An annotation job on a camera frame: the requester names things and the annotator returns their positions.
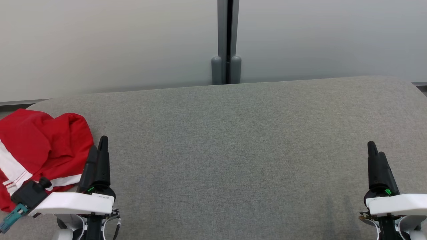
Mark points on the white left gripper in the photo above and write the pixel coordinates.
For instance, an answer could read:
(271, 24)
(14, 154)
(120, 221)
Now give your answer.
(73, 203)

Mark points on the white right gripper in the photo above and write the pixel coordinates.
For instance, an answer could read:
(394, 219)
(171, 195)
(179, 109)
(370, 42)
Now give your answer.
(400, 204)

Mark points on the red shorts white trim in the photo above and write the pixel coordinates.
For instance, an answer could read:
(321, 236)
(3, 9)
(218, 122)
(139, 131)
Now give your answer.
(71, 146)

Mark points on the red jersey with lettering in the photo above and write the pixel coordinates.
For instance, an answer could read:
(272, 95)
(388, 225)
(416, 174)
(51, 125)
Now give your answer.
(23, 140)

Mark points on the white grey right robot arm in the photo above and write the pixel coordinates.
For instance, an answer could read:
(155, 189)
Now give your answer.
(400, 228)

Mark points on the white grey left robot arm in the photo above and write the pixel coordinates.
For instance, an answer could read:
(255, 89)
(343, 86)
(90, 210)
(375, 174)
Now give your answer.
(71, 226)

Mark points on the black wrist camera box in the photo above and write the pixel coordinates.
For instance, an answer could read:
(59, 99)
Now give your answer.
(30, 194)

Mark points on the grey partition post twin feet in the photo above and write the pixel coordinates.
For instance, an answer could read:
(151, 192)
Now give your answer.
(228, 40)

